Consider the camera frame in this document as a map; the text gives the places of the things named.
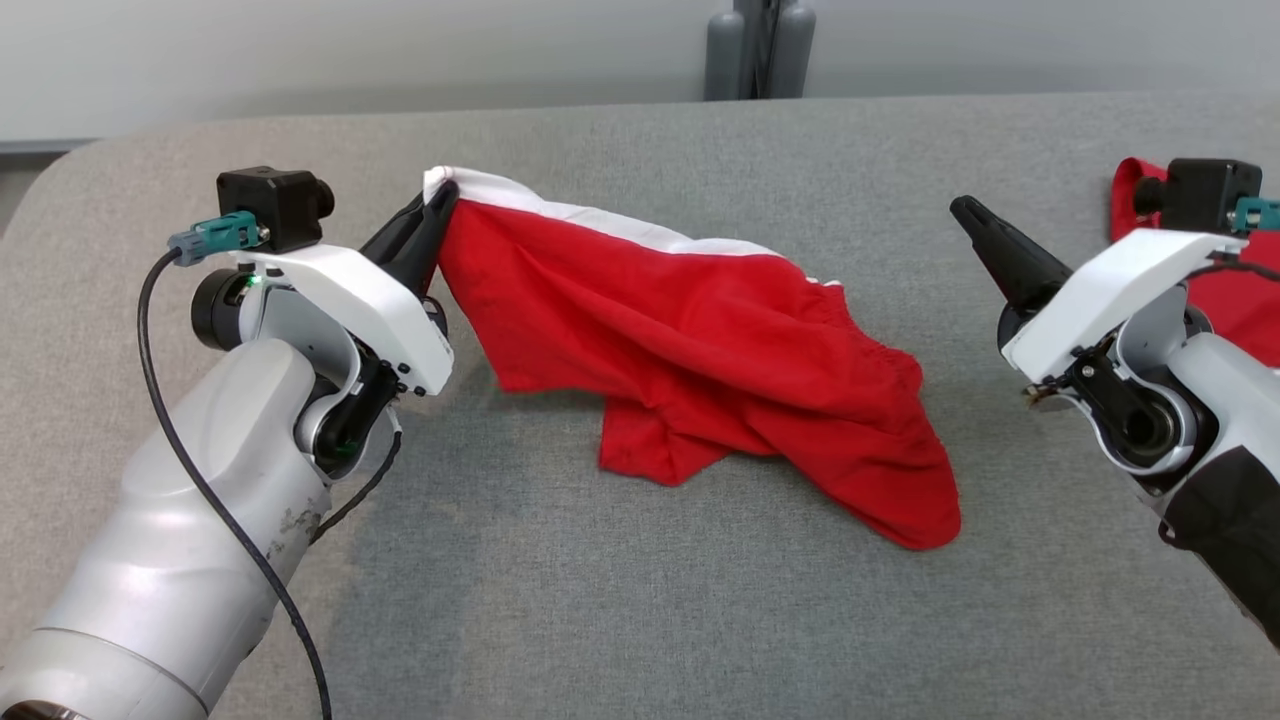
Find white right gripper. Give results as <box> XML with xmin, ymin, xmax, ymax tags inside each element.
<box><xmin>950</xmin><ymin>195</ymin><xmax>1246</xmax><ymax>471</ymax></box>

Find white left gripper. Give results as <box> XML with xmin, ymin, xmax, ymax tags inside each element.
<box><xmin>190</xmin><ymin>180</ymin><xmax>461</xmax><ymax>471</ymax></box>

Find red shorts with white stripes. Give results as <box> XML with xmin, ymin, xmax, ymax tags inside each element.
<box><xmin>423</xmin><ymin>165</ymin><xmax>963</xmax><ymax>551</ymax></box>

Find plain red garment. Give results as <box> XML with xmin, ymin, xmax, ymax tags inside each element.
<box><xmin>1110</xmin><ymin>157</ymin><xmax>1280</xmax><ymax>366</ymax></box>

